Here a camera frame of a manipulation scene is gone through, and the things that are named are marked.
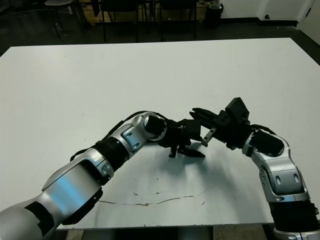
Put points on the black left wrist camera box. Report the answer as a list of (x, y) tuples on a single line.
[(193, 130)]

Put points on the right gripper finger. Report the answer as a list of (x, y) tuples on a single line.
[(205, 113), (203, 121)]

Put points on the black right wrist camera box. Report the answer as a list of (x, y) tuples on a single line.
[(237, 108)]

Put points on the grey plastic chair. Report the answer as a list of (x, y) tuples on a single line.
[(58, 2)]

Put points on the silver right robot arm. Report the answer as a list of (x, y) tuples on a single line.
[(282, 172)]

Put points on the black trash bin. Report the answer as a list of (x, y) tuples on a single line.
[(213, 15)]

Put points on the black round door stopper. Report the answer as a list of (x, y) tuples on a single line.
[(267, 17)]

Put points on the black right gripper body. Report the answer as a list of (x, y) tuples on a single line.
[(232, 132)]

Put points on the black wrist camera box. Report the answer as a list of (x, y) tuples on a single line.
[(237, 108), (193, 130)]

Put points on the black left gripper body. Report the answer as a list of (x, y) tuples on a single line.
[(175, 136)]

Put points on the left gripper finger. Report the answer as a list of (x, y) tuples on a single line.
[(191, 152)]

